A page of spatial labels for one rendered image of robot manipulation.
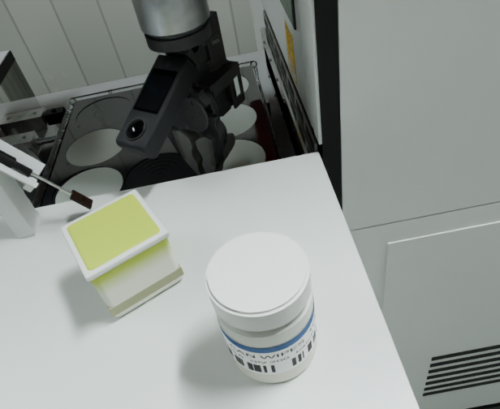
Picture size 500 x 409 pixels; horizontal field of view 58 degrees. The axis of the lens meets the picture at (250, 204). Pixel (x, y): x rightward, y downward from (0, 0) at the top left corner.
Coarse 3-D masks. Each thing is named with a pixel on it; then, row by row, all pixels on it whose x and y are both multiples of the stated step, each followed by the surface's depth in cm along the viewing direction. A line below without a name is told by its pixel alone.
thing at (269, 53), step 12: (264, 36) 84; (264, 48) 88; (276, 60) 76; (276, 72) 73; (276, 84) 84; (276, 96) 82; (288, 96) 67; (288, 108) 65; (288, 120) 75; (300, 120) 62; (288, 132) 73; (300, 132) 60; (300, 144) 59
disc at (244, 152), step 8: (240, 144) 67; (248, 144) 67; (256, 144) 67; (232, 152) 66; (240, 152) 66; (248, 152) 66; (256, 152) 66; (264, 152) 65; (232, 160) 65; (240, 160) 65; (248, 160) 64; (256, 160) 64; (264, 160) 64; (224, 168) 64; (232, 168) 64
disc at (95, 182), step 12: (96, 168) 69; (108, 168) 68; (72, 180) 68; (84, 180) 67; (96, 180) 67; (108, 180) 66; (120, 180) 66; (60, 192) 66; (84, 192) 65; (96, 192) 64; (108, 192) 64
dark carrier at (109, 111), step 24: (240, 72) 84; (120, 96) 85; (72, 120) 81; (96, 120) 80; (120, 120) 78; (264, 120) 71; (168, 144) 71; (264, 144) 67; (72, 168) 70; (120, 168) 68; (144, 168) 67; (168, 168) 66; (48, 192) 66
